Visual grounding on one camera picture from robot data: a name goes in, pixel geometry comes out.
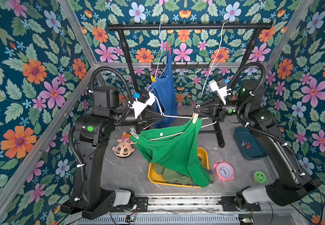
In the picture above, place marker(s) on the dark teal plastic bin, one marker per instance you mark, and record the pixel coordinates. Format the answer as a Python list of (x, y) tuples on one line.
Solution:
[(255, 152)]

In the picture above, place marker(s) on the pink alarm clock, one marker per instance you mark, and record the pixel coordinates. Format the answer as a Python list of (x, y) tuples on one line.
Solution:
[(224, 171)]

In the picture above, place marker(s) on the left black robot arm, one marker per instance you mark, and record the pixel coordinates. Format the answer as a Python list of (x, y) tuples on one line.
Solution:
[(89, 138)]

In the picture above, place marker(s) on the yellow plastic tray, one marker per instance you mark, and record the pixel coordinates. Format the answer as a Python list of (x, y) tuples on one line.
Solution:
[(156, 178)]

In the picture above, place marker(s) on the white ventilation grille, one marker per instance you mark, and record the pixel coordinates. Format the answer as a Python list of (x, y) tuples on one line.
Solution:
[(164, 219)]

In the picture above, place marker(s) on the blue tank top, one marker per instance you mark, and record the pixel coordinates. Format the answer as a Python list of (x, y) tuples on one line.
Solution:
[(164, 90)]

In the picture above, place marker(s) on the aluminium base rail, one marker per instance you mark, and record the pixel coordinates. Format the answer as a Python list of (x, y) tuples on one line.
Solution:
[(218, 203)]

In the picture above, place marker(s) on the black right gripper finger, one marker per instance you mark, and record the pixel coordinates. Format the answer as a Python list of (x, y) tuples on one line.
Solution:
[(210, 114), (210, 105)]

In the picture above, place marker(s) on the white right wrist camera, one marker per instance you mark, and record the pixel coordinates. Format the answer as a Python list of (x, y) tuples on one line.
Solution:
[(220, 87)]

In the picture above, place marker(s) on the pink wire hanger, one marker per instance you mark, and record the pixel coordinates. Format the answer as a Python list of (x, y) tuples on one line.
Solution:
[(161, 135)]

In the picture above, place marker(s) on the yellow clothespin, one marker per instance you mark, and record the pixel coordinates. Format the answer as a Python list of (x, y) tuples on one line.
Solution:
[(153, 78)]

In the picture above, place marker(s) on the grey clothespin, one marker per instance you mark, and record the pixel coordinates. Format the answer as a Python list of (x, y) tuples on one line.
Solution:
[(133, 133)]

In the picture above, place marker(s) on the pink clothespin on blue top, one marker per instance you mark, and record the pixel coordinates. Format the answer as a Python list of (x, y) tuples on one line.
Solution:
[(166, 46)]

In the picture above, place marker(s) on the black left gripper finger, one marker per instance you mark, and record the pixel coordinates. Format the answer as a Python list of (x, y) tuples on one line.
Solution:
[(151, 113), (151, 121)]

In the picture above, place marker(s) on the olive green tank top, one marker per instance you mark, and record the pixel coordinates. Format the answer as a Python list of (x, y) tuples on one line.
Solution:
[(173, 177)]

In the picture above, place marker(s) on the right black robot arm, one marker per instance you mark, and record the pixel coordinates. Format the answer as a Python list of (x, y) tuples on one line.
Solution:
[(293, 182)]

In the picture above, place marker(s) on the white wire hanger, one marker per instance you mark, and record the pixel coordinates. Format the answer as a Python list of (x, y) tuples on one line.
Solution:
[(214, 61)]

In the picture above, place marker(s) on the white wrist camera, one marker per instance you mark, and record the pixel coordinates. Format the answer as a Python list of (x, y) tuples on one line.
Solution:
[(220, 87), (141, 102)]

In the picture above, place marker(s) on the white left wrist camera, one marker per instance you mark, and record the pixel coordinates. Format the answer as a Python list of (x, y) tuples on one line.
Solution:
[(141, 102)]

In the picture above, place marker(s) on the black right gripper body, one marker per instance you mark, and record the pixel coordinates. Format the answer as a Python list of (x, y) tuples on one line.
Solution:
[(213, 107)]

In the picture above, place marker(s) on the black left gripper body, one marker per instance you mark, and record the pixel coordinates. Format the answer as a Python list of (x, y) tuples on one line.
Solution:
[(136, 122)]

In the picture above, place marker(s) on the plush doll toy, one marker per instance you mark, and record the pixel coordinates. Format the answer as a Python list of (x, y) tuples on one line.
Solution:
[(124, 147)]

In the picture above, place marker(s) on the green tape roll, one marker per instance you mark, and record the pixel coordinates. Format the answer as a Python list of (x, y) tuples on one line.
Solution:
[(259, 177)]

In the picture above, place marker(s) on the black clothes rack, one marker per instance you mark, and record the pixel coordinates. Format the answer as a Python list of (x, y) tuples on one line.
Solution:
[(258, 27)]

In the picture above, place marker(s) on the beige clothespin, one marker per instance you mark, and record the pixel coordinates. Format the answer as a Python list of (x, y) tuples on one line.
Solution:
[(195, 117)]

